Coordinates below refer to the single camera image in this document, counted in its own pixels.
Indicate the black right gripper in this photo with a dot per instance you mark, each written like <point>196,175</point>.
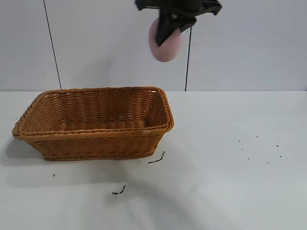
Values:
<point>182,6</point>

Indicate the pink toy peach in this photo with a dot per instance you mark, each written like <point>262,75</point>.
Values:
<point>168,51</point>

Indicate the brown woven wicker basket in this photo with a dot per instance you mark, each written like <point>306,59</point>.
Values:
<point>96,141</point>

